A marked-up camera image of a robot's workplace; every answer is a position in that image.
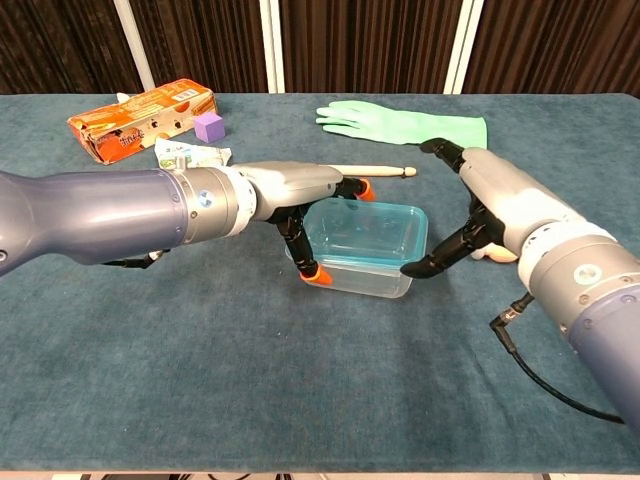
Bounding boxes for wooden stick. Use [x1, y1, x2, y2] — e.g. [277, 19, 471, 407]
[327, 164, 418, 180]

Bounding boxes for white vertical post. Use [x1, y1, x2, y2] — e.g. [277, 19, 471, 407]
[112, 0, 157, 93]
[443, 0, 486, 95]
[258, 0, 286, 95]

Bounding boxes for green rubber glove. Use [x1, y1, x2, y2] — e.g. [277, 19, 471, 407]
[315, 100, 488, 150]

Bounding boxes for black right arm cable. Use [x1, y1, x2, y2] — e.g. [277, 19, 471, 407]
[489, 291, 626, 426]

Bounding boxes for white crumpled snack bag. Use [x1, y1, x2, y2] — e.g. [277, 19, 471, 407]
[153, 137, 233, 172]

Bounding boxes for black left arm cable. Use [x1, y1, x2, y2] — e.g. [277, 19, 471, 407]
[102, 248, 171, 270]

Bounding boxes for dark brown curtain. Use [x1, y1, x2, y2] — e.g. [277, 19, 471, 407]
[0, 0, 640, 97]

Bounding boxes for wooden toy hammer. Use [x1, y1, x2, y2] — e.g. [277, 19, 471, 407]
[469, 242, 519, 264]

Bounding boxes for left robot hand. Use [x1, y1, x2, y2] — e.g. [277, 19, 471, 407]
[239, 160, 377, 287]

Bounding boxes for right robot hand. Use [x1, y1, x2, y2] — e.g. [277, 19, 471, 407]
[400, 138, 587, 280]

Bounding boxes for purple foam cube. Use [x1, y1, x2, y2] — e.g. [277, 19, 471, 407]
[193, 111, 226, 144]

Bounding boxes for orange cardboard carton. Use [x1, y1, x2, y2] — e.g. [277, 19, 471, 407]
[67, 78, 219, 166]

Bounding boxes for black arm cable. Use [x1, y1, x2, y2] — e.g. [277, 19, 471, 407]
[102, 248, 171, 270]
[489, 291, 626, 426]

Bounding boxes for clear plastic container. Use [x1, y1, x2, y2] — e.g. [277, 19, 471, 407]
[284, 198, 430, 300]

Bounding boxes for transparent blue plastic lid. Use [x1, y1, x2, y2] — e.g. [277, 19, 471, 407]
[284, 198, 430, 274]

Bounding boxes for teal velvet table cloth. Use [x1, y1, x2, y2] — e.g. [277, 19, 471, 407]
[0, 92, 640, 474]

